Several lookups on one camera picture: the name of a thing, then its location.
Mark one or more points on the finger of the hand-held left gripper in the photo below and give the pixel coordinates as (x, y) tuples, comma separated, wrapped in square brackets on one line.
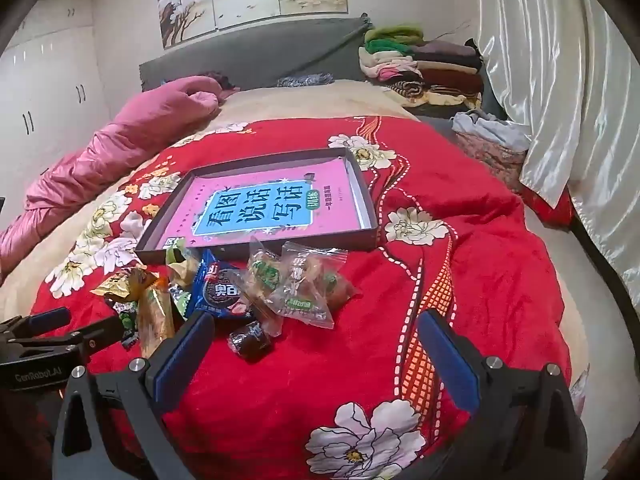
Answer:
[(100, 332), (50, 317)]

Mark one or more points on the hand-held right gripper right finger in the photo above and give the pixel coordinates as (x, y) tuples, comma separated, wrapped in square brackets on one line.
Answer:
[(447, 360)]

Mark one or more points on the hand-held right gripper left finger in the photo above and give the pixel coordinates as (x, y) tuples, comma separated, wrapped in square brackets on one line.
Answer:
[(185, 355)]

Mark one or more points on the dark green snack packet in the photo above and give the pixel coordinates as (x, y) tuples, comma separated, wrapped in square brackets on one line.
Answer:
[(126, 321)]

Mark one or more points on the clear orange snack packet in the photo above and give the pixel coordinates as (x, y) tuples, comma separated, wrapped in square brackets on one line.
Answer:
[(152, 317)]

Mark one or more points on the yellow snack packet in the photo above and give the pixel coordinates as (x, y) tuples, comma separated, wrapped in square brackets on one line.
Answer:
[(122, 282)]

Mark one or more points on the brown chocolate bar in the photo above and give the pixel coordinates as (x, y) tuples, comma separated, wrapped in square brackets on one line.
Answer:
[(250, 342)]

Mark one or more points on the blue cookie packet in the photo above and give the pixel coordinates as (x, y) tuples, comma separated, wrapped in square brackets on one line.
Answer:
[(220, 292)]

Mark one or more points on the green and white snack packet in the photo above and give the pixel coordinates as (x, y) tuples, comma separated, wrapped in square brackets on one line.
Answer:
[(182, 265)]

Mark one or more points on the clear pastry packet green label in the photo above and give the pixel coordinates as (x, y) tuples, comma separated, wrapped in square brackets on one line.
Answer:
[(320, 270), (305, 310), (265, 272)]

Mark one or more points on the grey cardboard box tray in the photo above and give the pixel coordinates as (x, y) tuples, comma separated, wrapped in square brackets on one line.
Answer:
[(325, 241)]

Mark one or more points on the red floral blanket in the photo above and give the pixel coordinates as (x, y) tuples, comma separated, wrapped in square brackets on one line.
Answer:
[(450, 260)]

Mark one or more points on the pink quilt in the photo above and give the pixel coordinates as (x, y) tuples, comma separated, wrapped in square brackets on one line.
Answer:
[(100, 160)]

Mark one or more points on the pink book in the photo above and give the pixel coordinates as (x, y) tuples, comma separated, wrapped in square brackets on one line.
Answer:
[(225, 182)]

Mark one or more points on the red cloth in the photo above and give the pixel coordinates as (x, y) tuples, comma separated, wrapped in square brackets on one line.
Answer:
[(550, 210)]

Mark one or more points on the floral fabric basket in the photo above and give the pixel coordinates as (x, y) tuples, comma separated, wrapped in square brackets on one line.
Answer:
[(490, 160)]

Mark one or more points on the white wardrobe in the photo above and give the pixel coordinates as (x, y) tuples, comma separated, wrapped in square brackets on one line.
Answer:
[(50, 85)]

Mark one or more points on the light blue clothes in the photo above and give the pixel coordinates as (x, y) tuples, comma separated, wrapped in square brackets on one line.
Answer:
[(495, 127)]

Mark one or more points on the dark purple cloth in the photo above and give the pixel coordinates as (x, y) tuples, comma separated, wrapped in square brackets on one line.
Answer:
[(225, 82)]

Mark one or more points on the stack of folded clothes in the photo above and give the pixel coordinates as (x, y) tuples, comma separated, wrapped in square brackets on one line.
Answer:
[(440, 67)]

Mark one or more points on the grey patterned cloth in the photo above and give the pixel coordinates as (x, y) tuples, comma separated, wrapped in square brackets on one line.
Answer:
[(305, 81)]

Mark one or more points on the white satin curtain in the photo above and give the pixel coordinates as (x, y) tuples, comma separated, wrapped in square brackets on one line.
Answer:
[(550, 60)]

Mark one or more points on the grey headboard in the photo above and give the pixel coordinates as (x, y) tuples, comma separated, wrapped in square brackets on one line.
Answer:
[(275, 50)]

